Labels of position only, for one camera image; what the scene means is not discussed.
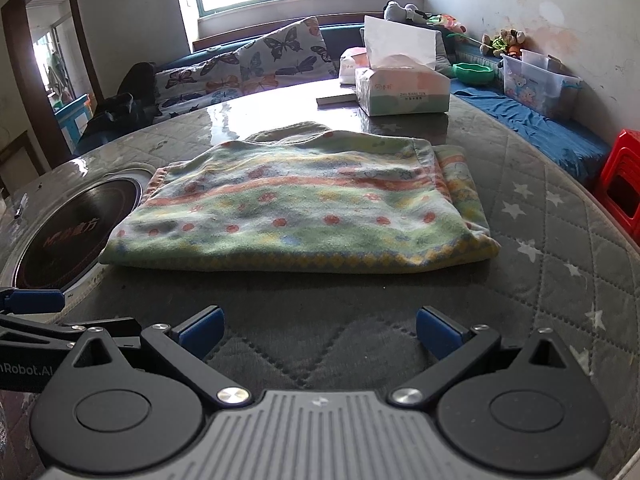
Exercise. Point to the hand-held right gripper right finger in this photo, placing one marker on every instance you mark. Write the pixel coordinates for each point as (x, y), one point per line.
(436, 332)

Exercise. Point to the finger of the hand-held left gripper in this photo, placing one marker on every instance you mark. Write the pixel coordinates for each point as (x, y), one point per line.
(45, 332)
(35, 301)

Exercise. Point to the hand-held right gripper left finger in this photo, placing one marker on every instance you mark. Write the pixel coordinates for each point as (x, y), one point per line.
(202, 331)

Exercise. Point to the colourful patterned garment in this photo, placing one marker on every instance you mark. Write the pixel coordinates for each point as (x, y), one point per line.
(300, 200)

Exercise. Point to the black round induction hob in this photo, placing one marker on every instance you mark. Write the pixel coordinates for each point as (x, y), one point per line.
(80, 230)

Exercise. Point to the grey quilted table cover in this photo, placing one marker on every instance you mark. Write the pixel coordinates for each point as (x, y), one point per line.
(530, 220)

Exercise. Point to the blue box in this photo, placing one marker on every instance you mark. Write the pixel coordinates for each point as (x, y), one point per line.
(72, 120)

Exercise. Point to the black bag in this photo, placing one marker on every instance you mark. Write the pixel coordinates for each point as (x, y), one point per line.
(125, 110)

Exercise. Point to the blue sofa bed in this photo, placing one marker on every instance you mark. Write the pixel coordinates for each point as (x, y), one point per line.
(540, 125)

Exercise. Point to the red plastic stool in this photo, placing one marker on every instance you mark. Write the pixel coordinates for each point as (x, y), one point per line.
(622, 180)

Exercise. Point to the tissue box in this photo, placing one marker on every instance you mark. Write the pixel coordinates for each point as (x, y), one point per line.
(400, 90)

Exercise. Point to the green bowl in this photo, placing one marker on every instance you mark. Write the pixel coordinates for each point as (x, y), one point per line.
(472, 75)

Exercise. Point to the clear plastic storage box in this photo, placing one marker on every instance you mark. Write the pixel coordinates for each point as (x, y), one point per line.
(535, 87)

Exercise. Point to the butterfly print cushion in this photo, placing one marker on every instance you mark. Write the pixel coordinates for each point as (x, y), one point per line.
(260, 60)

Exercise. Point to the white tissue pack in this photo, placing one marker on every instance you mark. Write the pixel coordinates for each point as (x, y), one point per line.
(350, 65)

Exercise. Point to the brown plush toys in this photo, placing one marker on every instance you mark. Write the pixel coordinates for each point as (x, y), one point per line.
(505, 42)

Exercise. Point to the colourful plush toy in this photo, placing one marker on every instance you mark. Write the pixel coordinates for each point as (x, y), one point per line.
(447, 24)

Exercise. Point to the grey plush toy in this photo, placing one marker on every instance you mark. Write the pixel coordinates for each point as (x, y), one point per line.
(402, 12)

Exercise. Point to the wooden door frame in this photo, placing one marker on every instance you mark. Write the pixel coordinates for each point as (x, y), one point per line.
(80, 60)

